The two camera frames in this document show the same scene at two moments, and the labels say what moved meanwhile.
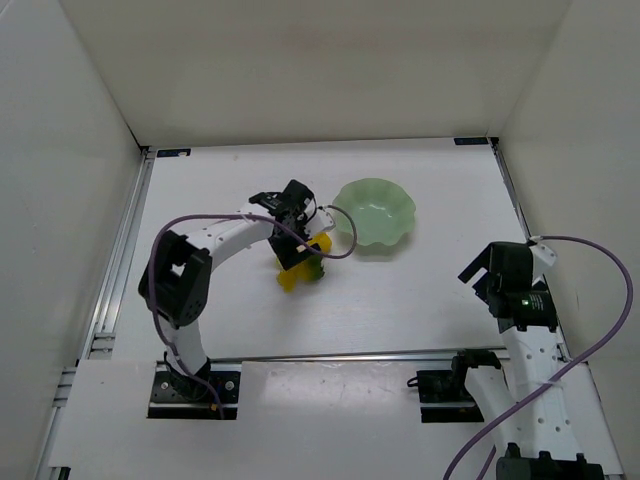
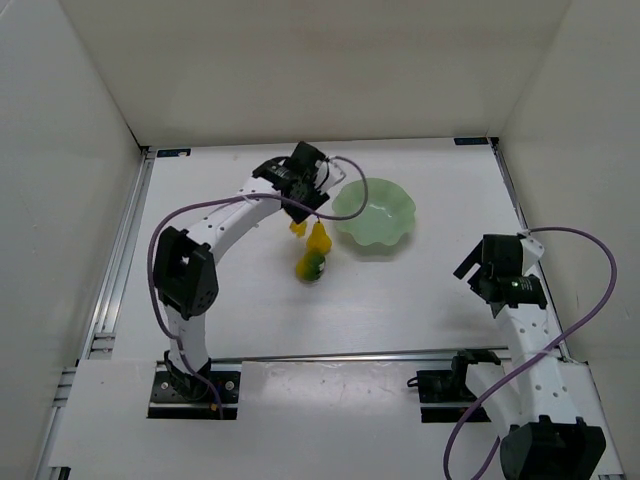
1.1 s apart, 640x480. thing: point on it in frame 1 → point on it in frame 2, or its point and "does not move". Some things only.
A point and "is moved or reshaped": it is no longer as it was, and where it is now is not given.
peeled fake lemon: [289, 278] is moved or reshaped
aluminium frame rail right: [579, 369] does not move
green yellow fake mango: [311, 269] does not move
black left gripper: [294, 253] → [307, 206]
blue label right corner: [471, 140] does not move
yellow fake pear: [323, 239] does not move
